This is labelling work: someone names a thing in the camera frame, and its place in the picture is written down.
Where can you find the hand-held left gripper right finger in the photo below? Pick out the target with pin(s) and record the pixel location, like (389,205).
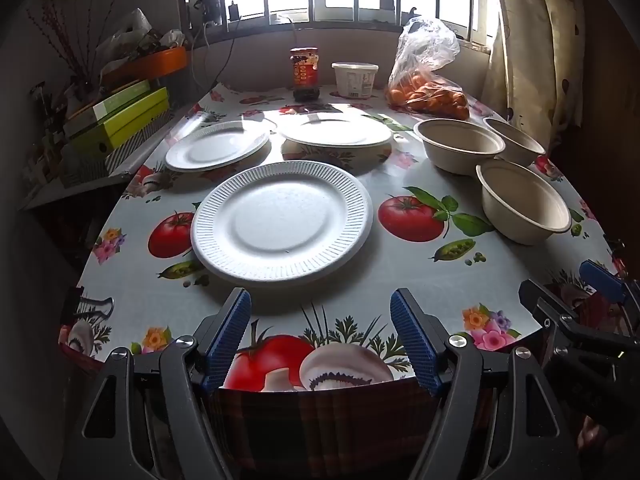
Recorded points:
(412,340)

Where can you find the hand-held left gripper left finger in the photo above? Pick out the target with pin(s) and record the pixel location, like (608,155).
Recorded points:
(236,330)

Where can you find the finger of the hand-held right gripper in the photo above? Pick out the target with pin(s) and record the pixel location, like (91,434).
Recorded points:
(537,300)
(602,275)

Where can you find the beige paper pulp bowl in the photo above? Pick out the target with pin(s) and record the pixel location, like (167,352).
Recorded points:
(520,145)
(520,202)
(457,152)

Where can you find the white ribbed foam plate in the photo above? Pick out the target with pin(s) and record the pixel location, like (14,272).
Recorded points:
(335,130)
(215,147)
(280,220)

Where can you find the person's right hand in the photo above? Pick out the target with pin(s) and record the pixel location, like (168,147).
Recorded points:
(597,435)

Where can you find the vegetable print tablecloth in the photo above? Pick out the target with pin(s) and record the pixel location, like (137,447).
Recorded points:
(350,272)

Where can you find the plaid cloth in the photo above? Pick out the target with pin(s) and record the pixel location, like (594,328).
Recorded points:
(325,435)

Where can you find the striped flat box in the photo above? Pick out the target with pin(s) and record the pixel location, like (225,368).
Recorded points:
(120,157)

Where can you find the plastic bag of oranges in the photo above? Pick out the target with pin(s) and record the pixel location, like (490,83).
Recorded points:
(430,95)

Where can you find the bright green flat box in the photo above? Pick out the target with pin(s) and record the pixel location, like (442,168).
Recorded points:
(125,120)

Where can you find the cream dotted curtain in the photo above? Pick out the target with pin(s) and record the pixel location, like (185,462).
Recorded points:
(540,35)

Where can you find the red label sauce jar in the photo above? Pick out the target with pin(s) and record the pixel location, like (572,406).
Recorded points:
(305,75)

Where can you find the white plastic tub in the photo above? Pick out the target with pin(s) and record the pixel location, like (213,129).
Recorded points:
(355,80)

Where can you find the crumpled plastic bags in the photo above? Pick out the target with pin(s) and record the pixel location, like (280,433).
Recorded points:
(130,32)

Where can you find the black power adapter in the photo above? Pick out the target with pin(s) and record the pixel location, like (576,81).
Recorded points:
(211,7)

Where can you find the dried branches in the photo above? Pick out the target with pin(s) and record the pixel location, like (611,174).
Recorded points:
(65,35)

